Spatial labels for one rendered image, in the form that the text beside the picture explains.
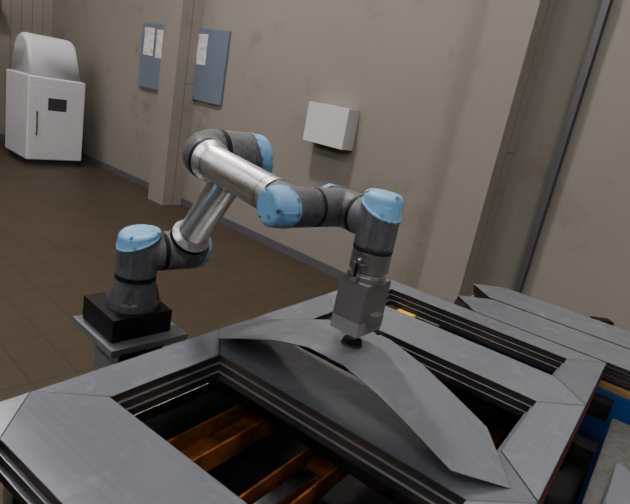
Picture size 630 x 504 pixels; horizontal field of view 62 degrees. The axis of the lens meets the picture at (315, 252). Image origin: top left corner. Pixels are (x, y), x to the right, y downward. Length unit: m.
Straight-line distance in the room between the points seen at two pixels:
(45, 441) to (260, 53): 4.59
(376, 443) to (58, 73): 6.84
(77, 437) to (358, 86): 3.77
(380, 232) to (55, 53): 6.79
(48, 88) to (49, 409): 6.50
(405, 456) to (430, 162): 3.11
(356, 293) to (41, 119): 6.59
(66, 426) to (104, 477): 0.13
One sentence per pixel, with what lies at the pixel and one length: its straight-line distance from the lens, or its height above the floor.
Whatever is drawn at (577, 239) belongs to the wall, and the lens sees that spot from 3.54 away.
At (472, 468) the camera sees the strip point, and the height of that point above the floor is 0.89.
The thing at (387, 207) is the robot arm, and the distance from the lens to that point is 0.94.
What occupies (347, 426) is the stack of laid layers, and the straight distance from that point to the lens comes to 1.02.
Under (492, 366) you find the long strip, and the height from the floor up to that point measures 0.86.
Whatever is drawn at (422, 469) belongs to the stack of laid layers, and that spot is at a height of 0.86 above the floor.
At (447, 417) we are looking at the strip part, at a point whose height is 0.92.
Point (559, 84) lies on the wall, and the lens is 3.63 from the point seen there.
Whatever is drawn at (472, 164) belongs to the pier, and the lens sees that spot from 3.50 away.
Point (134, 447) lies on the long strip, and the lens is 0.91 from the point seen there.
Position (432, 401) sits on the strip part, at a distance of 1.03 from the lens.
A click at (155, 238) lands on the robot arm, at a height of 0.97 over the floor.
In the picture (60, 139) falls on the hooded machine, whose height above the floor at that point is 0.34.
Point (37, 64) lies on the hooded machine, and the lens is 7.40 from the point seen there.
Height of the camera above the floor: 1.42
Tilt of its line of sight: 16 degrees down
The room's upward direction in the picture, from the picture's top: 11 degrees clockwise
